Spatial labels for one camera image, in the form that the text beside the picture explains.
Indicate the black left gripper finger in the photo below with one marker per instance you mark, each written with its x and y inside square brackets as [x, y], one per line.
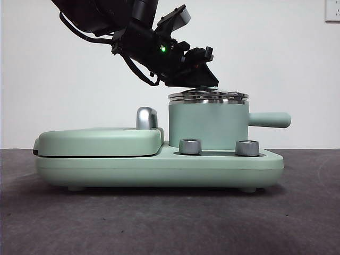
[196, 78]

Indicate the glass pot lid green knob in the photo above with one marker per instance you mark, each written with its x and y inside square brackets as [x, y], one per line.
[228, 96]

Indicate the silver control knob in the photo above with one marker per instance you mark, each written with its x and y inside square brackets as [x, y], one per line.
[247, 148]
[190, 146]

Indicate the mint green breakfast machine base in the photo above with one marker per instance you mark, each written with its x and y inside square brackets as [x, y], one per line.
[159, 170]

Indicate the mint green grill cover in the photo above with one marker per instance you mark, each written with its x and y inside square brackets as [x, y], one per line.
[93, 140]

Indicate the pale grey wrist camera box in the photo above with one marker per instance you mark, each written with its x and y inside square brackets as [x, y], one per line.
[180, 16]

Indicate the white wall socket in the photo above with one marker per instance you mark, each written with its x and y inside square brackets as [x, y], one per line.
[333, 10]

